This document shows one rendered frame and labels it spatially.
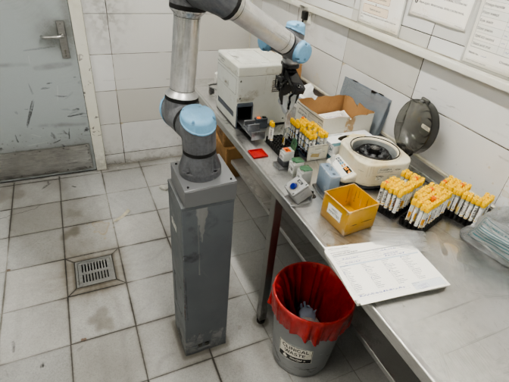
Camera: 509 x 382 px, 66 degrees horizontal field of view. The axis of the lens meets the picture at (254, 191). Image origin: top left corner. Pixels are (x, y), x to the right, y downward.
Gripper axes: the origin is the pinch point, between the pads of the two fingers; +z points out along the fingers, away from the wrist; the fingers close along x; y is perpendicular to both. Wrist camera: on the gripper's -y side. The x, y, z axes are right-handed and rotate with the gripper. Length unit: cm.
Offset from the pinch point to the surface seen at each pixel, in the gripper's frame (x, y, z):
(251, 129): 9.8, 13.2, 13.4
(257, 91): 2.8, 24.7, -0.2
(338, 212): 9, -55, 11
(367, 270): 11, -76, 16
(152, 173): 35, 133, 105
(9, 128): 125, 151, 63
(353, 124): -33.4, -4.5, 7.6
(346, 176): -10.5, -33.7, 13.6
